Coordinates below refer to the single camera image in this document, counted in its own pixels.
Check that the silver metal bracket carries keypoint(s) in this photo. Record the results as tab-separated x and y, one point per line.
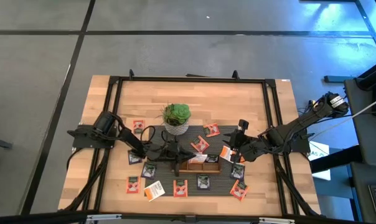
276	220
104	216

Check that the small white sticker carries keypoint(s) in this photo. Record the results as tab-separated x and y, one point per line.
286	80

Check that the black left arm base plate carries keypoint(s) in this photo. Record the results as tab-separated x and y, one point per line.
82	143

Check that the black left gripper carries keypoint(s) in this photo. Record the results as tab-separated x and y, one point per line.
164	152

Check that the succulent in patterned white pot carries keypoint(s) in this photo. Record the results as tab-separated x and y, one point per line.
176	114

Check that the dark purple tea packet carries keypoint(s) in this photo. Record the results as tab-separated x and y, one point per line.
203	182
134	159
237	171
148	170
212	159

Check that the dark desk with keyboard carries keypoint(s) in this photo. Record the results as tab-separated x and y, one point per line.
360	199

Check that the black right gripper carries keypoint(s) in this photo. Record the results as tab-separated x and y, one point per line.
248	147

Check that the white orange tea packet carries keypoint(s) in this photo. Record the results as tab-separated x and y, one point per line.
154	190
227	153
199	158
242	160

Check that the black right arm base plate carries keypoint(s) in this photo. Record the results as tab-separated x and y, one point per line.
301	147

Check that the grey woven placemat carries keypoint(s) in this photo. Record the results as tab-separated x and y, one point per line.
192	183

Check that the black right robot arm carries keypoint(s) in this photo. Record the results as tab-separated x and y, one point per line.
300	124

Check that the wooden three-compartment tea box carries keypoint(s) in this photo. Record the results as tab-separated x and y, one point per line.
206	170

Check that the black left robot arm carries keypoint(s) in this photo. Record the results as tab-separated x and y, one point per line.
130	138

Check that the black desk support beam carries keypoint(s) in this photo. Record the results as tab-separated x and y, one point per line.
334	160

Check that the teal floor bar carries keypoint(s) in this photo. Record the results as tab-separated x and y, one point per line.
337	79

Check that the white printed box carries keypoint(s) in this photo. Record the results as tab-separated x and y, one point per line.
318	149

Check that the black angled beam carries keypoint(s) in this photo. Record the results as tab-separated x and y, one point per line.
373	74

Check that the black metal table frame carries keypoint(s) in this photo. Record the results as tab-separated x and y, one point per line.
191	79

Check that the red tea packet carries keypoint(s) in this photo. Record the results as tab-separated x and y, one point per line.
139	126
211	130
238	190
200	144
180	188
133	185

